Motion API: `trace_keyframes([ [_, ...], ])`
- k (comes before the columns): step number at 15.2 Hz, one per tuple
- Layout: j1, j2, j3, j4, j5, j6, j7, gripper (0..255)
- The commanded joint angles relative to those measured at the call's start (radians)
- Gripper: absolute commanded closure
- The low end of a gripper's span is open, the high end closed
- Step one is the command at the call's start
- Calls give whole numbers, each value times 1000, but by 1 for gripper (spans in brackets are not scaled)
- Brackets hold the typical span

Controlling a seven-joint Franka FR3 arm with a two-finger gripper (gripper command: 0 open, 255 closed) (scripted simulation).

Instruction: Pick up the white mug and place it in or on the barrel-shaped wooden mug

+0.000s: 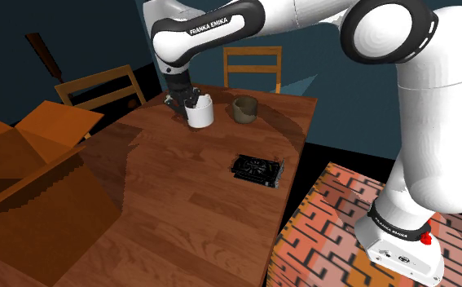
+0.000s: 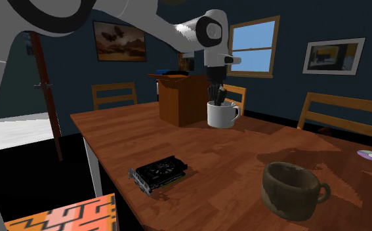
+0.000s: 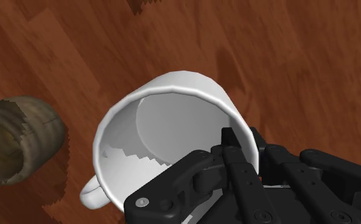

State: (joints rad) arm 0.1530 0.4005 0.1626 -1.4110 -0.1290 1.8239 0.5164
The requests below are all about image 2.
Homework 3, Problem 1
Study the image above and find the wooden chair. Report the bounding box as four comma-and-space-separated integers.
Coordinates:
296, 91, 372, 151
91, 82, 139, 112
222, 83, 247, 117

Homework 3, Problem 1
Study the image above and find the white mug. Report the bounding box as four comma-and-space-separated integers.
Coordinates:
206, 100, 241, 129

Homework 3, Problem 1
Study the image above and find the brown wooden box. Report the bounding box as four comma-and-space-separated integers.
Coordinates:
147, 73, 212, 128

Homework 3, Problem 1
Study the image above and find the wooden framed window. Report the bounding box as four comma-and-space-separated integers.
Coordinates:
226, 14, 281, 79

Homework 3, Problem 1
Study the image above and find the wooden table with white legs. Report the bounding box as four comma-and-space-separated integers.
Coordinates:
69, 101, 372, 231

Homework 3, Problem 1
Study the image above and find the black graphics card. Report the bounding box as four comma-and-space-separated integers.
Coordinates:
127, 155, 189, 198

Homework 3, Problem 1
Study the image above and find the dark brown mug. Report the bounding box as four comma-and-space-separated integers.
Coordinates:
260, 161, 332, 222

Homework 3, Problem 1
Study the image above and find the reddish brown door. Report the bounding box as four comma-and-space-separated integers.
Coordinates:
28, 31, 64, 162

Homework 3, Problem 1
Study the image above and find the orange patterned robot stand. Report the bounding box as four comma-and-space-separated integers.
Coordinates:
5, 192, 119, 231

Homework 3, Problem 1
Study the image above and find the small brown wall picture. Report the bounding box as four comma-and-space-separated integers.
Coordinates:
177, 52, 196, 72

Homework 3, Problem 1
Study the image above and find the dark framed brown wall picture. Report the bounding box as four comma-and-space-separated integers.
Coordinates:
92, 20, 148, 62

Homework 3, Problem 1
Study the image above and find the white framed wall picture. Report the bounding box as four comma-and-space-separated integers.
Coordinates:
302, 37, 367, 77

